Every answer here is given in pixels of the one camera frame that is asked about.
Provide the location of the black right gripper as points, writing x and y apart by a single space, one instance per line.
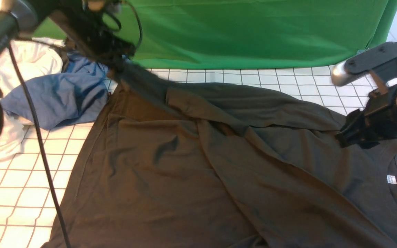
376 123

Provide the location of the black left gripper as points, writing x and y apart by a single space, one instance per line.
93 27

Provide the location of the dark gray long-sleeved shirt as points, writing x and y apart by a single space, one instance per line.
175 165

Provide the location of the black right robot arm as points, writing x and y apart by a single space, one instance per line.
375 123

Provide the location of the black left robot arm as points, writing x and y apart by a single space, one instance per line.
20 18

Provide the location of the white shirt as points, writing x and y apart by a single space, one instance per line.
34 59

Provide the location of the blue shirt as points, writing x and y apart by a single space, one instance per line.
66 98

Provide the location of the green backdrop cloth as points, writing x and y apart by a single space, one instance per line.
253 34

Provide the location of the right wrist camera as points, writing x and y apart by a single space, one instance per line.
380 61

